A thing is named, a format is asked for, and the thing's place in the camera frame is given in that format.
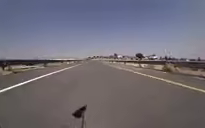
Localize robot's own part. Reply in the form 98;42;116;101
71;104;89;128

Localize grey asphalt road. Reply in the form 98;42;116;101
0;59;205;128

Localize white painted line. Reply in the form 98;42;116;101
0;63;83;99

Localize distant dark tree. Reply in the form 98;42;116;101
135;52;145;61

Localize dark metal guardrail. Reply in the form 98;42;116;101
0;58;82;70
102;58;205;70

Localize dry roadside bush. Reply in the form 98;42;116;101
162;63;175;73

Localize yellow painted line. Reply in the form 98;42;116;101
103;61;205;97

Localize distant low buildings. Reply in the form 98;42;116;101
87;52;202;62

